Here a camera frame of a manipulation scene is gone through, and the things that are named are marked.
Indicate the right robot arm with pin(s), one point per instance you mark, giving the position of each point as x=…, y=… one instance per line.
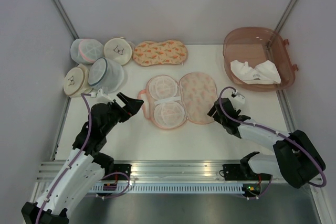
x=294, y=158

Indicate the pink transparent plastic basket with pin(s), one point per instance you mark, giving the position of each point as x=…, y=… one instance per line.
x=257, y=45

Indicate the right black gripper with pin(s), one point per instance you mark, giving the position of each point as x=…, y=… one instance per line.
x=211, y=110

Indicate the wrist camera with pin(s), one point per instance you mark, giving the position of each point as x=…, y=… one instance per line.
x=101, y=96
x=237, y=100

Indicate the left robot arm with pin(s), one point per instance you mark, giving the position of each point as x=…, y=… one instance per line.
x=86, y=165

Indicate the right aluminium frame post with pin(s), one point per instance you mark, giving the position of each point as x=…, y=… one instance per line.
x=294, y=1

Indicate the floral mesh laundry bag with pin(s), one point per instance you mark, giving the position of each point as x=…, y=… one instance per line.
x=169, y=103

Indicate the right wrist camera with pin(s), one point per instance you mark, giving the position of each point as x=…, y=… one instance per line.
x=237, y=100

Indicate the white mesh bag blue trim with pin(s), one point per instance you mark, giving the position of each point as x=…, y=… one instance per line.
x=106, y=74

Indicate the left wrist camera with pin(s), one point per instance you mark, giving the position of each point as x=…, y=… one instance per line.
x=101, y=96

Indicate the left aluminium frame post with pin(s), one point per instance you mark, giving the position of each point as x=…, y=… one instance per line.
x=65, y=18

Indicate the beige round bag rear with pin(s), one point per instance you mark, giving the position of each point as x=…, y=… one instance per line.
x=119, y=50

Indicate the white mesh bag pink trim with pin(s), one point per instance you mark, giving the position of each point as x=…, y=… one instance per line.
x=86, y=51

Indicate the white slotted cable duct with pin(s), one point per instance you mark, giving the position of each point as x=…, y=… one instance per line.
x=169, y=188

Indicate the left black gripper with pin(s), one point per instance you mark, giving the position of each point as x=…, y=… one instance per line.
x=132, y=107

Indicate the aluminium frame post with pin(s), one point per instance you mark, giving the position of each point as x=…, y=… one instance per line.
x=294, y=1
x=65, y=18

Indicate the white bra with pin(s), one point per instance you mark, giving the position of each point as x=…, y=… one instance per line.
x=263, y=73

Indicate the beige round bag front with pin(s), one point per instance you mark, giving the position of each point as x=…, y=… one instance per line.
x=76, y=81

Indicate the beige round bag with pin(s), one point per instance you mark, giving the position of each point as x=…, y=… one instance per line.
x=119, y=50
x=76, y=81

